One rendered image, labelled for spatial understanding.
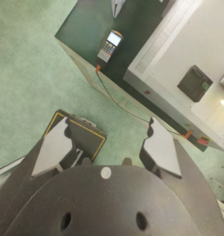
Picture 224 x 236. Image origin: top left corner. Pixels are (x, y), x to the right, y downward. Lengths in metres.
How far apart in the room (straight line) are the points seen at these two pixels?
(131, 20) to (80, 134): 1.02
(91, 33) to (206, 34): 0.56
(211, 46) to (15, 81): 2.11
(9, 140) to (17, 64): 1.21
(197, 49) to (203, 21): 0.12
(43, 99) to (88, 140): 1.00
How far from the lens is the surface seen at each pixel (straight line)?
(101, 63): 0.48
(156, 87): 0.41
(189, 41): 0.59
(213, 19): 0.72
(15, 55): 2.01
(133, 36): 0.63
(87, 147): 1.00
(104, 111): 1.18
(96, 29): 0.63
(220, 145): 0.72
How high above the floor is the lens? 1.18
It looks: 84 degrees down
